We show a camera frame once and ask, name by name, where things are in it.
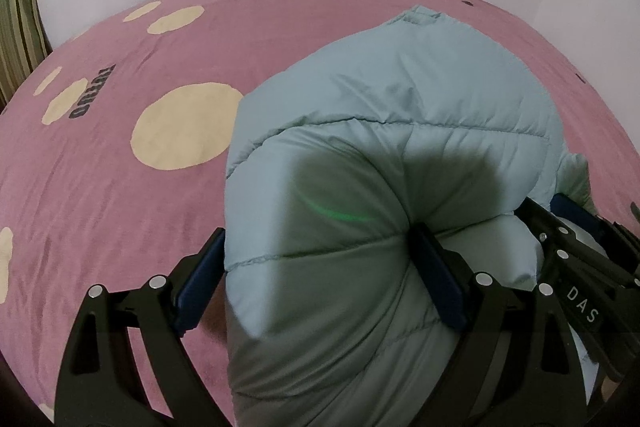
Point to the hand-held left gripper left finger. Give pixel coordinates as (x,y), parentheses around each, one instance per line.
(197,287)

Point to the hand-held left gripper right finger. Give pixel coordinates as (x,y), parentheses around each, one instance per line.
(442,287)

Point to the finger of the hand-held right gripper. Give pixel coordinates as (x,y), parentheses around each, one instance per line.
(575,209)
(555,239)

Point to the light blue puffer jacket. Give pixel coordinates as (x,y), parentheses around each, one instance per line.
(380,147)

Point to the pink bedsheet with cream dots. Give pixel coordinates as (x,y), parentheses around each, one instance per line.
(125,207)

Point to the green striped pillow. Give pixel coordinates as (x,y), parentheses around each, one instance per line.
(17,37)

